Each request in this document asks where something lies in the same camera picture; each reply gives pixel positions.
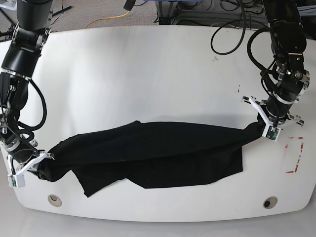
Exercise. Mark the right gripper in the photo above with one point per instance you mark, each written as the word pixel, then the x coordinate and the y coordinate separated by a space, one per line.
pixel 22 158

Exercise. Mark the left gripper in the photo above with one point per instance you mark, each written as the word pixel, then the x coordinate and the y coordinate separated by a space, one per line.
pixel 274 112

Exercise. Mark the black printed T-shirt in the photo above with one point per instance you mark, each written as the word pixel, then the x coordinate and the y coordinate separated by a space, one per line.
pixel 152 155

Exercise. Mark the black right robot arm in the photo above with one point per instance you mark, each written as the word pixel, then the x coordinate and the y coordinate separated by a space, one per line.
pixel 19 64

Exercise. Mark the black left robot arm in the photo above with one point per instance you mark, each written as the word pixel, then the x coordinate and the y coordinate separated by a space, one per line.
pixel 285 80

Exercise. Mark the red tape rectangle marking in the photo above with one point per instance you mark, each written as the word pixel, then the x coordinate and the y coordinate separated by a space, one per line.
pixel 292 154

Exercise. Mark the black tripod stand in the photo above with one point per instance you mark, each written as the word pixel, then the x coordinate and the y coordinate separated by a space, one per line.
pixel 33 14

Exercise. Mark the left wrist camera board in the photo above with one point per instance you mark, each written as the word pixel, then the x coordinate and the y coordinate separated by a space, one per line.
pixel 270 132

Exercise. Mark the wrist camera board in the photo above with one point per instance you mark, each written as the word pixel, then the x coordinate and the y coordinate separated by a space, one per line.
pixel 16 181
pixel 270 132

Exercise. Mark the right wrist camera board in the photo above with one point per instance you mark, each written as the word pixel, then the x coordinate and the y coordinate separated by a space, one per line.
pixel 16 181

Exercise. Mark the left table cable grommet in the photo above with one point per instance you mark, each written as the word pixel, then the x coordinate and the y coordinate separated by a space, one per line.
pixel 54 200

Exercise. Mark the table cable grommet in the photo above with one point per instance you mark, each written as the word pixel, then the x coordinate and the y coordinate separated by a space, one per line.
pixel 270 202
pixel 54 200

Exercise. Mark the right table cable grommet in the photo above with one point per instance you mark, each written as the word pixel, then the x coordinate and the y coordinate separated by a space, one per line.
pixel 270 202

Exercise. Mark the aluminium frame post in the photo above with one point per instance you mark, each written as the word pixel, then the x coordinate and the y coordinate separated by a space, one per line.
pixel 166 11

